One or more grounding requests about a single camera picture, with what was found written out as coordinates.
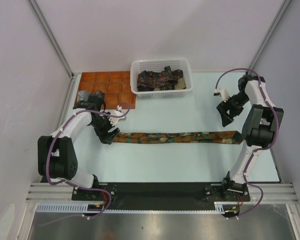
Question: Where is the orange green patterned tie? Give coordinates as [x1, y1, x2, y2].
[112, 130, 243, 145]

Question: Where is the dark patterned tie in basket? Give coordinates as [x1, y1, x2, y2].
[137, 66, 185, 92]

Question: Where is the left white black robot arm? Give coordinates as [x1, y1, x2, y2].
[37, 101, 126, 200]

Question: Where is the white slotted cable duct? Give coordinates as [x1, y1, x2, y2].
[36, 202, 239, 214]

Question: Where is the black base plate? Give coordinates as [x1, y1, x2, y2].
[72, 181, 251, 211]

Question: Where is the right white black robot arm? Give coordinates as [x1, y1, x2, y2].
[214, 74, 284, 201]

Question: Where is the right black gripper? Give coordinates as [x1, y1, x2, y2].
[216, 91, 250, 127]

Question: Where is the aluminium frame rail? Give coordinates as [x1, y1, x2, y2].
[26, 0, 74, 79]

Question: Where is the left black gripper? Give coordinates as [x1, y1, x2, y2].
[89, 112, 120, 145]

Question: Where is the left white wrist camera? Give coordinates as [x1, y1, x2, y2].
[109, 105, 127, 126]

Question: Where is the rolled grey tie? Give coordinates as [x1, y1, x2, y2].
[76, 90, 90, 103]

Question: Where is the dark red tie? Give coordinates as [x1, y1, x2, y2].
[88, 90, 105, 105]

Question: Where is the white plastic basket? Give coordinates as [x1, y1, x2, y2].
[130, 57, 194, 99]

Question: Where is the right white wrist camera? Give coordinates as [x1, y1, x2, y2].
[213, 88, 231, 102]

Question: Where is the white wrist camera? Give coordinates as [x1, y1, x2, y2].
[109, 105, 127, 126]
[213, 88, 231, 102]

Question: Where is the olive gold tie in basket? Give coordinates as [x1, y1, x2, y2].
[174, 77, 187, 90]

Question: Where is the orange compartment tray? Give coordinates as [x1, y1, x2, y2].
[78, 71, 136, 110]

